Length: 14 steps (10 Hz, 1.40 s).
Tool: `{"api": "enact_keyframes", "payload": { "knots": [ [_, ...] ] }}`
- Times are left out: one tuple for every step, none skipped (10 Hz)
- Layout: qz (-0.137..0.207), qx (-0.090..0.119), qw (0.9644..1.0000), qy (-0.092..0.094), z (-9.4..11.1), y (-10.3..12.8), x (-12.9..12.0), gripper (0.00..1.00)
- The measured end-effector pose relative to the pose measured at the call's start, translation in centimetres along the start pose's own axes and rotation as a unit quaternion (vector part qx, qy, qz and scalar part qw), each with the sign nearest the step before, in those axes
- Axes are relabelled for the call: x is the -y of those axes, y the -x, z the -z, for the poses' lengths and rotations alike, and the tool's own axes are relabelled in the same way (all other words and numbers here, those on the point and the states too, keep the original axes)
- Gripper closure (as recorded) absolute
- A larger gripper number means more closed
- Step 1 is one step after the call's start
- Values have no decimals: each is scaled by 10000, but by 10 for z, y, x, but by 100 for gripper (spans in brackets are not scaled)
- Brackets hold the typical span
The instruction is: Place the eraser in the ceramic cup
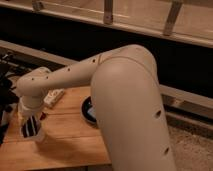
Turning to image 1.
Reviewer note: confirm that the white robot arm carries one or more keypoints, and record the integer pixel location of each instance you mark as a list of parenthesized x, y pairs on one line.
[(126, 100)]

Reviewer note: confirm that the metal railing frame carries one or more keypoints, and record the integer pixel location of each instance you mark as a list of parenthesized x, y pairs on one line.
[(188, 21)]

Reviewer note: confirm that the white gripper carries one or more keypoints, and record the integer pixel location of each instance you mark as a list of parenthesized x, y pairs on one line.
[(29, 120)]

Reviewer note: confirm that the black equipment at left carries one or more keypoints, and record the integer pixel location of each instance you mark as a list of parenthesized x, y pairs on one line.
[(7, 96)]

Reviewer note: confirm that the dark ceramic cup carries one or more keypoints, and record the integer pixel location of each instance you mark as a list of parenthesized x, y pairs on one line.
[(88, 111)]

